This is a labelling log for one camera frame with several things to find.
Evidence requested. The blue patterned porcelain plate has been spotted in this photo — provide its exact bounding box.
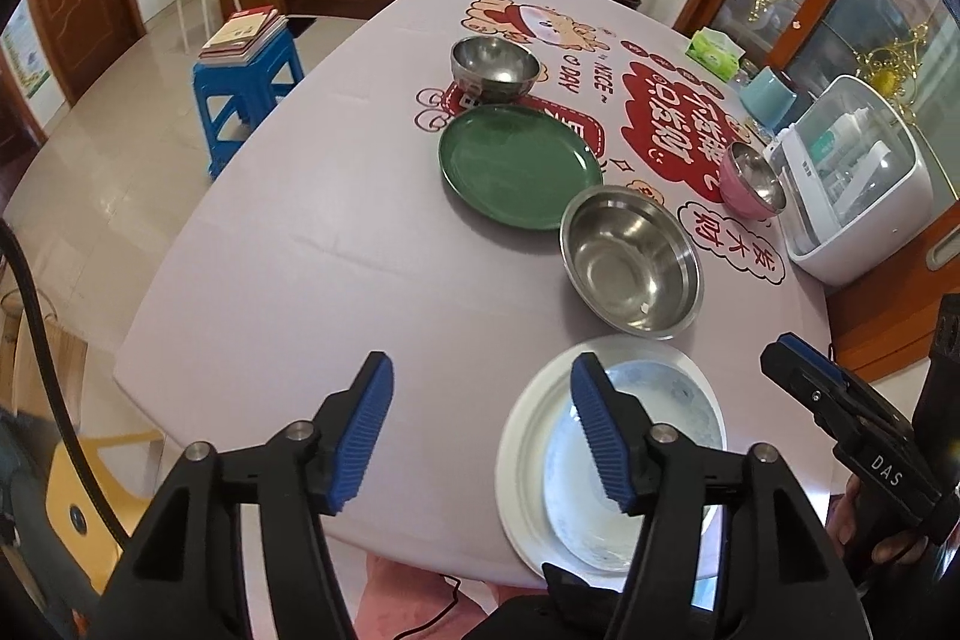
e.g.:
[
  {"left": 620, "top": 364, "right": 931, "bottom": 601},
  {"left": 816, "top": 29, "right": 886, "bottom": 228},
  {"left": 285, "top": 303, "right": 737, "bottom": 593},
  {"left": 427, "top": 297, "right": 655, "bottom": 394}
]
[{"left": 540, "top": 359, "right": 726, "bottom": 573}]

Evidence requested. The white paper plate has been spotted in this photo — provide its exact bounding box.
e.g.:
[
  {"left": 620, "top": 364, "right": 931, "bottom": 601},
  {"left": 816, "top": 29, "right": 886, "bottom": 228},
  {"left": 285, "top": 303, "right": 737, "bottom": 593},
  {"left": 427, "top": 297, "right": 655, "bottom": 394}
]
[{"left": 494, "top": 335, "right": 727, "bottom": 590}]

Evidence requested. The right hand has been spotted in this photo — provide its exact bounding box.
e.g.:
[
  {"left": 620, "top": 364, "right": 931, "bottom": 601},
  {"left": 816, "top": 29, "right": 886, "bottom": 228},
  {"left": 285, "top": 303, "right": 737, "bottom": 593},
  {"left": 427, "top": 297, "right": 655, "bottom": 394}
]
[{"left": 825, "top": 474, "right": 929, "bottom": 565}]

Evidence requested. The pink steel-lined bowl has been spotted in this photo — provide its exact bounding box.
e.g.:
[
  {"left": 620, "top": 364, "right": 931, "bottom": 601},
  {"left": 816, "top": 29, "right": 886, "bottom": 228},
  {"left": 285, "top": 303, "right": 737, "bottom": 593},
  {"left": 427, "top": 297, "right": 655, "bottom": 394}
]
[{"left": 719, "top": 142, "right": 786, "bottom": 221}]

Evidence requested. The large steel bowl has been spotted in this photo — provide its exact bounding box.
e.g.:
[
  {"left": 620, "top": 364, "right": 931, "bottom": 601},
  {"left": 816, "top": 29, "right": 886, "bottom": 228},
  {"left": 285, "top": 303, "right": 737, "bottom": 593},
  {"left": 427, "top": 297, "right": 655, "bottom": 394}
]
[{"left": 558, "top": 185, "right": 703, "bottom": 341}]

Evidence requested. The white dish sterilizer box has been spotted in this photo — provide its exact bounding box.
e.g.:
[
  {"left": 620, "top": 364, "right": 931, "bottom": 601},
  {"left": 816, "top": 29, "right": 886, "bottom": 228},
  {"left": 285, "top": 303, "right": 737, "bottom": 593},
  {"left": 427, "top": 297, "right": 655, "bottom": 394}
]
[{"left": 765, "top": 74, "right": 934, "bottom": 287}]

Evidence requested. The teal cup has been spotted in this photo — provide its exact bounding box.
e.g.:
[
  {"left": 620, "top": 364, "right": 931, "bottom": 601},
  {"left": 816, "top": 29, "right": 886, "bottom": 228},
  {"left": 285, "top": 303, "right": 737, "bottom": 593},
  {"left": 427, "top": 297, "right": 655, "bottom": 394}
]
[{"left": 739, "top": 67, "right": 797, "bottom": 131}]

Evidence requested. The yellow plastic chair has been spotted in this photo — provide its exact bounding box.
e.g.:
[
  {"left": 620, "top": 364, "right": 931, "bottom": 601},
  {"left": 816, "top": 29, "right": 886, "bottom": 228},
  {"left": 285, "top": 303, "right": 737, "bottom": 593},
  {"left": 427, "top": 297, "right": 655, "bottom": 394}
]
[{"left": 44, "top": 430, "right": 168, "bottom": 596}]

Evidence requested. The pink printed tablecloth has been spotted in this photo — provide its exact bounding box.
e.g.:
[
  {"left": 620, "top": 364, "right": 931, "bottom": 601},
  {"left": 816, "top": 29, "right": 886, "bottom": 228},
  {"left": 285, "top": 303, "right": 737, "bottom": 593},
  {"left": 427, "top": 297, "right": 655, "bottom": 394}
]
[{"left": 116, "top": 0, "right": 832, "bottom": 585}]

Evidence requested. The green plate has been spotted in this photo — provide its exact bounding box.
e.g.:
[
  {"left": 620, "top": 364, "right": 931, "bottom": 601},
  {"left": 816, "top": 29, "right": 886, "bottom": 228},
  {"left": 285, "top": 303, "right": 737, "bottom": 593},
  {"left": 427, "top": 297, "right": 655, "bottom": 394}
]
[{"left": 438, "top": 106, "right": 604, "bottom": 230}]

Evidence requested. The green tissue box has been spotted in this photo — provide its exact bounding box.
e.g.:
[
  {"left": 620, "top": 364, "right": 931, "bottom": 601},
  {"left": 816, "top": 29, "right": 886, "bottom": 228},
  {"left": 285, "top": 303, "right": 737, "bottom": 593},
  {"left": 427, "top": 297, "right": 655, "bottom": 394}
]
[{"left": 685, "top": 28, "right": 745, "bottom": 83}]

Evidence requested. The blue plastic stool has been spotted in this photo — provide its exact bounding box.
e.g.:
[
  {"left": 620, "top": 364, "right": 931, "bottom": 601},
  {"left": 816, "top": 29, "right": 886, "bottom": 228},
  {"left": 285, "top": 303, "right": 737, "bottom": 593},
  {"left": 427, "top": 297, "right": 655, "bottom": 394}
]
[{"left": 192, "top": 26, "right": 304, "bottom": 179}]

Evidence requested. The small steel bowl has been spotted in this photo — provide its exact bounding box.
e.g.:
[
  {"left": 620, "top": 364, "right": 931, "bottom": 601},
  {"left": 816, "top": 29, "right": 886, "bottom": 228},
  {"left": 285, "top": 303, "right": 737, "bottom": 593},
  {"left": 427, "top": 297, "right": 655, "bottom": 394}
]
[{"left": 451, "top": 35, "right": 542, "bottom": 104}]

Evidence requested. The stack of books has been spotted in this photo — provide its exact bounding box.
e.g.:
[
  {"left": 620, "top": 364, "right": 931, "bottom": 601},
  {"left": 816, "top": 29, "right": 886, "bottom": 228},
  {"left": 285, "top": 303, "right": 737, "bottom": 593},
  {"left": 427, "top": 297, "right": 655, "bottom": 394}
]
[{"left": 199, "top": 5, "right": 286, "bottom": 65}]

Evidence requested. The brown wooden door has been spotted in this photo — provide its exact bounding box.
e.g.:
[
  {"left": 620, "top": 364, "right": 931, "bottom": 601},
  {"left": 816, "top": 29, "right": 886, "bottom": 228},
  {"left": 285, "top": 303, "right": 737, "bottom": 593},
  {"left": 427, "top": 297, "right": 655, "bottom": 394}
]
[{"left": 28, "top": 0, "right": 145, "bottom": 106}]

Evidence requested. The black cable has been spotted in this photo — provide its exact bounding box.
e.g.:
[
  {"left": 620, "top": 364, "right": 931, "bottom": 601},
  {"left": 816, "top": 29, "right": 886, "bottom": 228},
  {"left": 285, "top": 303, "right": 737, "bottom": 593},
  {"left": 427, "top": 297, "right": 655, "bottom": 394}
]
[{"left": 0, "top": 217, "right": 130, "bottom": 551}]

